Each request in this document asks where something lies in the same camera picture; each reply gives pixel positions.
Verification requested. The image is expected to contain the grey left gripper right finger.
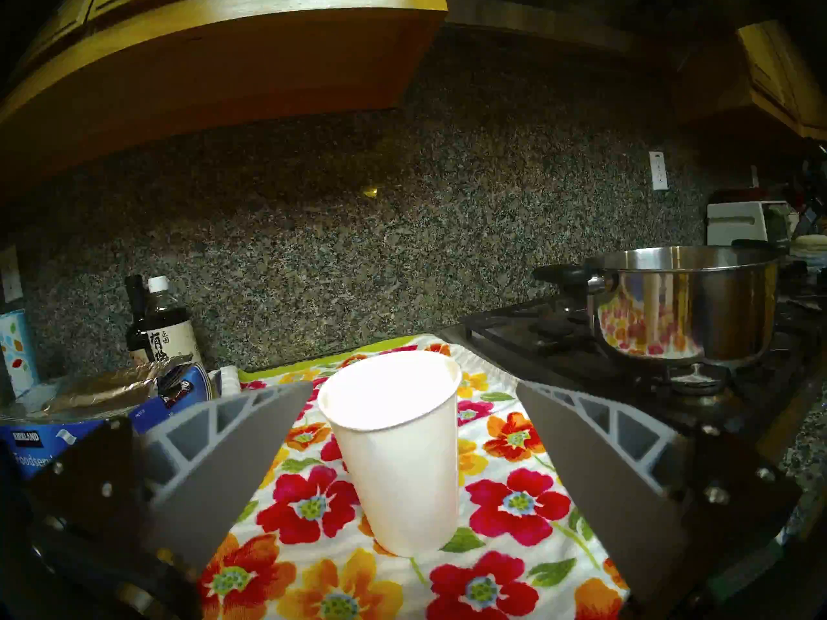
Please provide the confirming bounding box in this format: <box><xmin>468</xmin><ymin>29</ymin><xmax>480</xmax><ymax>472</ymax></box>
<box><xmin>517</xmin><ymin>381</ymin><xmax>802</xmax><ymax>610</ymax></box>

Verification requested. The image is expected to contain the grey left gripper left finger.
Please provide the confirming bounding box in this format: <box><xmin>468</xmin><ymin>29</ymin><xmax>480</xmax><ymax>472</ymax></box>
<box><xmin>26</xmin><ymin>381</ymin><xmax>314</xmax><ymax>577</ymax></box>

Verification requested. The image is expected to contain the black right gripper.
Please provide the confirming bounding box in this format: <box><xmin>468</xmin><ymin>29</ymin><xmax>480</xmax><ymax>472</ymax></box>
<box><xmin>793</xmin><ymin>160</ymin><xmax>827</xmax><ymax>238</ymax></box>

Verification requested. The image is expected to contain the white paper cup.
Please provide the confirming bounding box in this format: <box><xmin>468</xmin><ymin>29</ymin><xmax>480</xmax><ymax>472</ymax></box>
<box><xmin>317</xmin><ymin>351</ymin><xmax>463</xmax><ymax>558</ymax></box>

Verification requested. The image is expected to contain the stainless steel pot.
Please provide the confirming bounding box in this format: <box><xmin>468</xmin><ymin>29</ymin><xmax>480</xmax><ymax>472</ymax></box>
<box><xmin>533</xmin><ymin>240</ymin><xmax>792</xmax><ymax>367</ymax></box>

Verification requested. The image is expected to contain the colourful patterned paper cup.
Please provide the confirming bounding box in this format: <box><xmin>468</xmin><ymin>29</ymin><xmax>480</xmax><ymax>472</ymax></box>
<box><xmin>0</xmin><ymin>309</ymin><xmax>41</xmax><ymax>400</ymax></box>

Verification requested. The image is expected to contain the white kitchen appliance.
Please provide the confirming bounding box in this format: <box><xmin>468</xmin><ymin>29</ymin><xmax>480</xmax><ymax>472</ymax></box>
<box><xmin>706</xmin><ymin>201</ymin><xmax>799</xmax><ymax>247</ymax></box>

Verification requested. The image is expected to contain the floral printed cloth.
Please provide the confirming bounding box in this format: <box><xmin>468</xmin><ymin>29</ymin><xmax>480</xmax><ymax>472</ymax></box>
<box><xmin>197</xmin><ymin>333</ymin><xmax>631</xmax><ymax>620</ymax></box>

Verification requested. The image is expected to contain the clear plastic wrap bag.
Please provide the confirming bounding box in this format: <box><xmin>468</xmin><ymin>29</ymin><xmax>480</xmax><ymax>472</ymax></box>
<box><xmin>39</xmin><ymin>356</ymin><xmax>194</xmax><ymax>420</ymax></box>

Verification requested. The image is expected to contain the black capped gas burner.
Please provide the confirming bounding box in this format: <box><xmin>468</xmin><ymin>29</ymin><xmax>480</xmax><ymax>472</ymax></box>
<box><xmin>659</xmin><ymin>364</ymin><xmax>734</xmax><ymax>400</ymax></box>
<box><xmin>530</xmin><ymin>315</ymin><xmax>589</xmax><ymax>342</ymax></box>

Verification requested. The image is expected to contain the blue Kirkland foil box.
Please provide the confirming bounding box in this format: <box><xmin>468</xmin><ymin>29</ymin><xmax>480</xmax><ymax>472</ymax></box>
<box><xmin>0</xmin><ymin>362</ymin><xmax>215</xmax><ymax>481</ymax></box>

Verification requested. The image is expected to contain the wide black cast iron grate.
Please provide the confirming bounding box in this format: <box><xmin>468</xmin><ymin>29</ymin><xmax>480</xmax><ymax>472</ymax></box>
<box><xmin>443</xmin><ymin>296</ymin><xmax>827</xmax><ymax>432</ymax></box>

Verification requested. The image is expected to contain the soy sauce bottle white cap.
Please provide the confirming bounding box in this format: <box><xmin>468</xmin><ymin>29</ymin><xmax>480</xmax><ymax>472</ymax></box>
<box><xmin>143</xmin><ymin>275</ymin><xmax>204</xmax><ymax>367</ymax></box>

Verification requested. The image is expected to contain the dark glass bottle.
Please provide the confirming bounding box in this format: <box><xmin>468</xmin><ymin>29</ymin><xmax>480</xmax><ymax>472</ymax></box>
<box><xmin>125</xmin><ymin>274</ymin><xmax>152</xmax><ymax>366</ymax></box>

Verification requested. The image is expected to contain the stainless steel gas cooktop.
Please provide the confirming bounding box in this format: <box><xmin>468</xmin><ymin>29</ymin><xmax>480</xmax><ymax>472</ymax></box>
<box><xmin>439</xmin><ymin>263</ymin><xmax>827</xmax><ymax>458</ymax></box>

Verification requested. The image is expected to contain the steel range hood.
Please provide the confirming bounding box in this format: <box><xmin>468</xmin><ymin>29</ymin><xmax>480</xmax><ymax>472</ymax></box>
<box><xmin>445</xmin><ymin>0</ymin><xmax>744</xmax><ymax>57</ymax></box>

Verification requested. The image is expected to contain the wooden wall cabinet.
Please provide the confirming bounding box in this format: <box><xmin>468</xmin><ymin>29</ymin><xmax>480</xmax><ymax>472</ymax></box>
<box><xmin>737</xmin><ymin>19</ymin><xmax>827</xmax><ymax>141</ymax></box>
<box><xmin>0</xmin><ymin>0</ymin><xmax>449</xmax><ymax>196</ymax></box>

